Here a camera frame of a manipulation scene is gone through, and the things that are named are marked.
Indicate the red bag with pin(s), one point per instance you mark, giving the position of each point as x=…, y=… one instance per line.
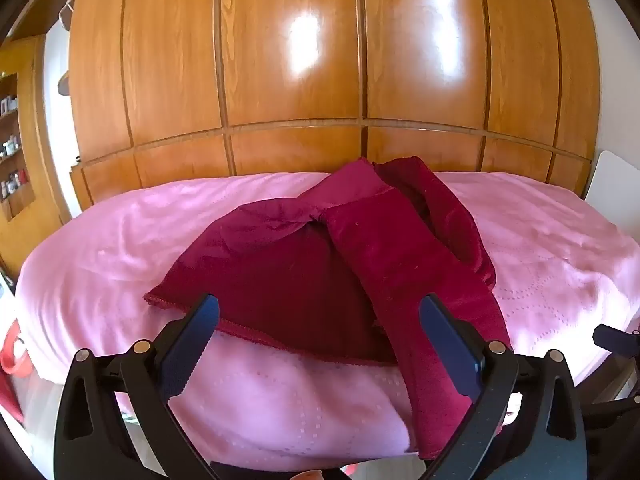
x=11, y=355

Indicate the row of small bottles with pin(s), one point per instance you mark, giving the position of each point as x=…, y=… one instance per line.
x=10, y=147

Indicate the pink blanket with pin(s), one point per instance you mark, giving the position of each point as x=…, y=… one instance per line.
x=100, y=260

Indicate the wooden shelf unit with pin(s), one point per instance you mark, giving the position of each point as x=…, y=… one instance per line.
x=30, y=210

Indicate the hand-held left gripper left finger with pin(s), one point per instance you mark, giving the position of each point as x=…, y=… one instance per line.
x=192, y=345

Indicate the wooden wardrobe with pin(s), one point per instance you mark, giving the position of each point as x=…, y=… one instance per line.
x=300, y=60

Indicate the maroon garment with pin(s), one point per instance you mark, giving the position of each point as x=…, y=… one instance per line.
x=280, y=285

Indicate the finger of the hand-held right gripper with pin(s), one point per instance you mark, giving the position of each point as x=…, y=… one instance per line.
x=605, y=406
x=615, y=339

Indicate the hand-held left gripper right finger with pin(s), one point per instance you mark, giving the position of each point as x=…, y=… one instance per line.
x=452, y=350

